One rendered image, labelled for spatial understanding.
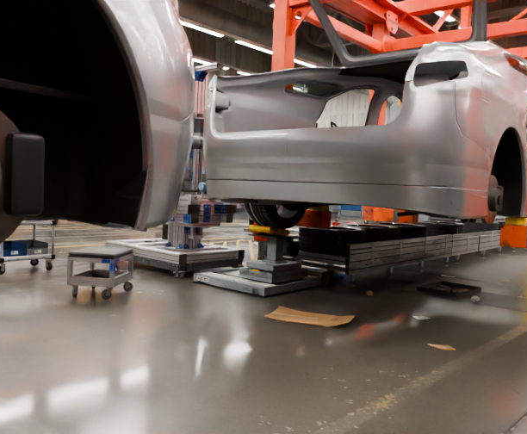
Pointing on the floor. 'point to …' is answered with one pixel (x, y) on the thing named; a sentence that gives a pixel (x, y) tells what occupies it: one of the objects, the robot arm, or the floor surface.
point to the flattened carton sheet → (308, 317)
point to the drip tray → (449, 287)
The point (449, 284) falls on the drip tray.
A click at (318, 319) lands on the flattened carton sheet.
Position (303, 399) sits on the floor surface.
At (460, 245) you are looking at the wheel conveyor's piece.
